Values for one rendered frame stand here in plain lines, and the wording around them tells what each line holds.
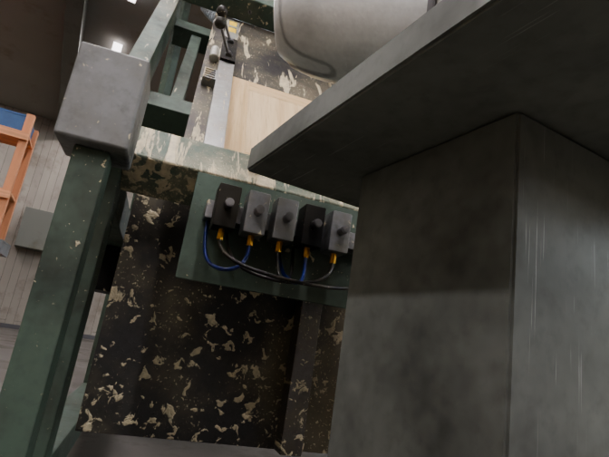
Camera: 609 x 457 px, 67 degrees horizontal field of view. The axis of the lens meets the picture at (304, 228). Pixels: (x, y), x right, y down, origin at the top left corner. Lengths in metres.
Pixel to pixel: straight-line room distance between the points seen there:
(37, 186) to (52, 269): 10.10
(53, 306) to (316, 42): 0.58
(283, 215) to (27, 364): 0.52
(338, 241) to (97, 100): 0.54
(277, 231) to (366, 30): 0.47
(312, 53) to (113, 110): 0.39
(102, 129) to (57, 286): 0.27
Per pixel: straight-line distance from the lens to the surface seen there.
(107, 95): 0.91
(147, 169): 1.08
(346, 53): 0.66
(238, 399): 1.31
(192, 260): 1.02
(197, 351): 1.28
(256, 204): 0.96
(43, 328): 0.86
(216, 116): 1.30
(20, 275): 10.70
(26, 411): 0.87
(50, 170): 11.03
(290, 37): 0.68
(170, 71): 2.52
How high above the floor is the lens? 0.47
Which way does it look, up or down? 14 degrees up
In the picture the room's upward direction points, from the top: 9 degrees clockwise
